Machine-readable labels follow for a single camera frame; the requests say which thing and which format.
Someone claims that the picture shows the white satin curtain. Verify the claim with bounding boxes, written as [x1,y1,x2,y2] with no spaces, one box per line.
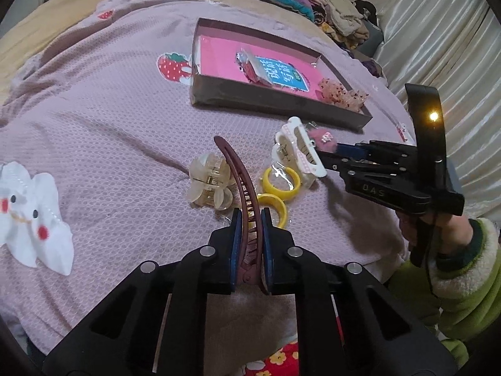
[376,0,501,220]

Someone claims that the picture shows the brown cardboard box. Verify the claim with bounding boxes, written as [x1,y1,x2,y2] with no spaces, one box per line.
[190,18,373,132]

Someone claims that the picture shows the pink blanket with appliques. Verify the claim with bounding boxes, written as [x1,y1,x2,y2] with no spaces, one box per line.
[0,0,416,355]

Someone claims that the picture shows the pink pompom hair clip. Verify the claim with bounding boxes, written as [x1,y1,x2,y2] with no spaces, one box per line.
[309,123,339,152]

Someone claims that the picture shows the white pink gingham hair clip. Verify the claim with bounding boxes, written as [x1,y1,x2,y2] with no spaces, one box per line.
[274,117,327,179]

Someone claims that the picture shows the person's right hand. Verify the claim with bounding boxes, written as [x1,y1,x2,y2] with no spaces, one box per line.
[398,213,475,261]

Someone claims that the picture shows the beige bed sheet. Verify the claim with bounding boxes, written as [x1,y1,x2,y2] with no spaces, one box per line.
[0,0,220,102]

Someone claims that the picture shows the grey bag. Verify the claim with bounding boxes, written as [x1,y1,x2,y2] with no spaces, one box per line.
[358,23,385,59]

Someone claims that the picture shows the yellow claw clip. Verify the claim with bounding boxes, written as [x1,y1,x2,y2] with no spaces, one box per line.
[256,164,302,230]

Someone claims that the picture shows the clear beige hair claw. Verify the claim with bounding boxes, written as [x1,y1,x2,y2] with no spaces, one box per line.
[189,154,235,210]

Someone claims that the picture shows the long maroon hair claw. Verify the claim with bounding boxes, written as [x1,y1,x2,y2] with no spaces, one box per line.
[213,136,271,294]

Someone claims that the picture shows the pile of folded clothes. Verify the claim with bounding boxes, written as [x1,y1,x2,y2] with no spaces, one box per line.
[290,0,382,48]

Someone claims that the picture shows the small packet of hair clips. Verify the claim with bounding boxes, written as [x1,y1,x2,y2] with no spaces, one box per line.
[235,49,275,85]

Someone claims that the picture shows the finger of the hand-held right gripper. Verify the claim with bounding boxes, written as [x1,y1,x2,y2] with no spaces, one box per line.
[320,154,416,183]
[336,140,419,162]

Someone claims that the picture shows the red floral cloth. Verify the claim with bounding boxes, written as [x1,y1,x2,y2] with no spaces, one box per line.
[243,341,300,376]

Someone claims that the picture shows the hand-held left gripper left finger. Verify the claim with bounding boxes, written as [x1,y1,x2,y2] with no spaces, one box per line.
[42,208,245,376]

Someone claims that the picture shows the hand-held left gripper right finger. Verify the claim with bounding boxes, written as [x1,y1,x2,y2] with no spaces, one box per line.
[260,207,458,376]

